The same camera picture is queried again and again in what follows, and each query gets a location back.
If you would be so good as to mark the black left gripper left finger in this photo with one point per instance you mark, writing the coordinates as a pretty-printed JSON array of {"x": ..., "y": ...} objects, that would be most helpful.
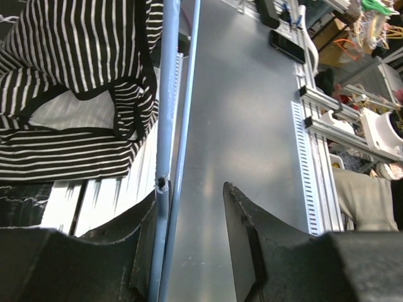
[{"x": 108, "y": 263}]

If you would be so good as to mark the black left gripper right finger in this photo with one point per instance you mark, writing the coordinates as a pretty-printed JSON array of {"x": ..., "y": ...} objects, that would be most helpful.
[{"x": 273, "y": 261}]

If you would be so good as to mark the light blue wire hanger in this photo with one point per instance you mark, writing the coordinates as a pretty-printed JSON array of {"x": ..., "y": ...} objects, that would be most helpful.
[{"x": 167, "y": 196}]

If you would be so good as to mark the purple black striped tank top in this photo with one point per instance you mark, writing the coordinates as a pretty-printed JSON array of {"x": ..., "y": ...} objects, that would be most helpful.
[{"x": 78, "y": 88}]

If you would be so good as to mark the black smartphone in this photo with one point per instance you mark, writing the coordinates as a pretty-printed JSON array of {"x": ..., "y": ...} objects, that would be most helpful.
[{"x": 286, "y": 47}]

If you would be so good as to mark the white slotted cable duct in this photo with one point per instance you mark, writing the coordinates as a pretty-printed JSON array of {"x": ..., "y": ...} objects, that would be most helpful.
[{"x": 311, "y": 199}]

